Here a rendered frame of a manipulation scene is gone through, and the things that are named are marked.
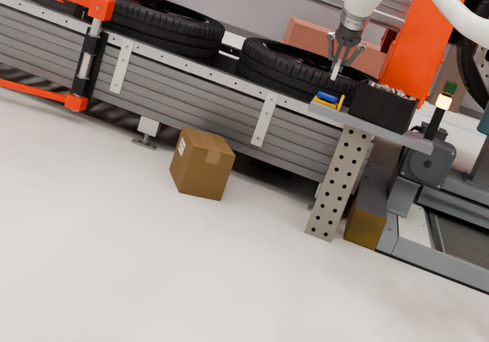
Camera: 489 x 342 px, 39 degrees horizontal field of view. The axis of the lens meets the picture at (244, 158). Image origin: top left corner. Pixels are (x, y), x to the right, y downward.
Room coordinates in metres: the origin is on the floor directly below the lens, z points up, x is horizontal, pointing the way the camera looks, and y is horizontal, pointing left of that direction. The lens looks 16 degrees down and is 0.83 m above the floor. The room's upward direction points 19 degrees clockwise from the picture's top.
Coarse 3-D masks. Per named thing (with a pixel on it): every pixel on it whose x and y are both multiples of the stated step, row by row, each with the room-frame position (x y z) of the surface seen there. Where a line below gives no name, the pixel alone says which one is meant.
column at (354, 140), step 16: (352, 128) 2.33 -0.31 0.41; (352, 144) 2.33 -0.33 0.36; (368, 144) 2.32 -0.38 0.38; (336, 160) 2.33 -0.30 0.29; (352, 160) 2.34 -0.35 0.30; (336, 176) 2.33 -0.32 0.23; (352, 176) 2.32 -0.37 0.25; (320, 192) 2.33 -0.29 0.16; (336, 192) 2.33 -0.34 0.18; (320, 208) 2.33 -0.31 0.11; (336, 208) 2.32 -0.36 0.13; (320, 224) 2.33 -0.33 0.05; (336, 224) 2.32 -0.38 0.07
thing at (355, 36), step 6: (342, 24) 2.20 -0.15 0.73; (336, 30) 2.25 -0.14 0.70; (342, 30) 2.20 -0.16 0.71; (348, 30) 2.18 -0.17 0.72; (360, 30) 2.19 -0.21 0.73; (336, 36) 2.24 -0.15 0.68; (342, 36) 2.23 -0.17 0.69; (348, 36) 2.19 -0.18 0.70; (354, 36) 2.19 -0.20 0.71; (360, 36) 2.22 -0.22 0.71; (354, 42) 2.23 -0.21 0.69
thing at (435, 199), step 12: (420, 192) 2.93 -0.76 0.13; (432, 192) 2.90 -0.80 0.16; (444, 192) 2.95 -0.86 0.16; (432, 204) 2.90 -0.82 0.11; (444, 204) 2.89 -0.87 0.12; (456, 204) 2.89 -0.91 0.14; (468, 204) 2.89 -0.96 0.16; (480, 204) 2.93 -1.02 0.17; (456, 216) 2.89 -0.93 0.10; (468, 216) 2.88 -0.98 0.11; (480, 216) 2.88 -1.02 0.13
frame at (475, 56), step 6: (480, 48) 2.89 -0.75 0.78; (486, 48) 2.89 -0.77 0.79; (474, 54) 2.90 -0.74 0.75; (480, 54) 2.88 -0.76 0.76; (474, 60) 2.89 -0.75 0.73; (480, 60) 2.88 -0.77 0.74; (480, 66) 2.88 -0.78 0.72; (486, 66) 2.88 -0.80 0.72; (480, 72) 2.88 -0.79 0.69; (486, 72) 2.88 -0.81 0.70; (486, 78) 2.88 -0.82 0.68; (486, 84) 2.88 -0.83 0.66; (486, 90) 2.93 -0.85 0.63
